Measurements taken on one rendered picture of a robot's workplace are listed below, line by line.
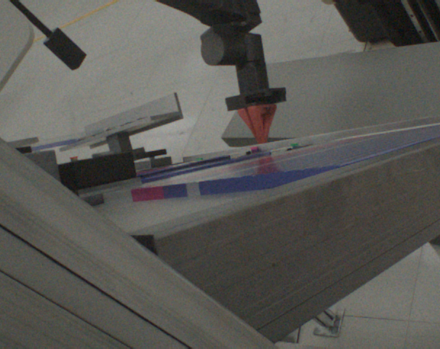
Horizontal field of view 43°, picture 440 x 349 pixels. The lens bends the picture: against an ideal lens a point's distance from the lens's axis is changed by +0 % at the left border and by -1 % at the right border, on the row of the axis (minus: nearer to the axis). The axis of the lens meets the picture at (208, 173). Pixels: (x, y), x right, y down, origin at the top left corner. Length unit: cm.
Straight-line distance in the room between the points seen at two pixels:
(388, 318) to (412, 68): 71
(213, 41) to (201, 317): 87
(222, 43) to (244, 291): 79
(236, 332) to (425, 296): 144
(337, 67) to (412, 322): 69
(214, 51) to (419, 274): 90
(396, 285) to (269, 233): 140
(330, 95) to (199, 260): 105
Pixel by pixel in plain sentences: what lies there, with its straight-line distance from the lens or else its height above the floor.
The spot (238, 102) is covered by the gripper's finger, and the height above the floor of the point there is 80.
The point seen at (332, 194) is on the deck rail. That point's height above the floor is 114.
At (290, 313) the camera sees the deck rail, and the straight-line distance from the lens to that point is 26.
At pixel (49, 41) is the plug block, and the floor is 119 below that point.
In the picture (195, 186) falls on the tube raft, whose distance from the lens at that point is 45.
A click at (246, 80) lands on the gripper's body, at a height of 82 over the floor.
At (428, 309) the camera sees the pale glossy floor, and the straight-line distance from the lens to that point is 158.
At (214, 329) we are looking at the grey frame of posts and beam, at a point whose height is 123.
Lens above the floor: 134
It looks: 34 degrees down
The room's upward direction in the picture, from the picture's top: 46 degrees counter-clockwise
